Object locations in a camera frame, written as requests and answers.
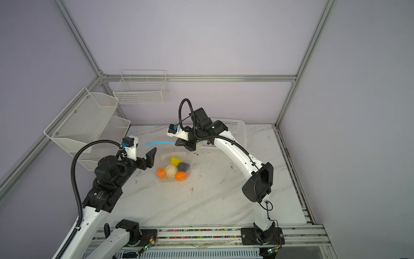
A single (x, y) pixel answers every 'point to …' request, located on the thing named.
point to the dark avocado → (183, 167)
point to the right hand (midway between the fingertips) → (175, 141)
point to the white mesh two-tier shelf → (90, 117)
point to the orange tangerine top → (180, 176)
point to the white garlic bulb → (171, 171)
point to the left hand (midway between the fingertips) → (145, 147)
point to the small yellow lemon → (175, 162)
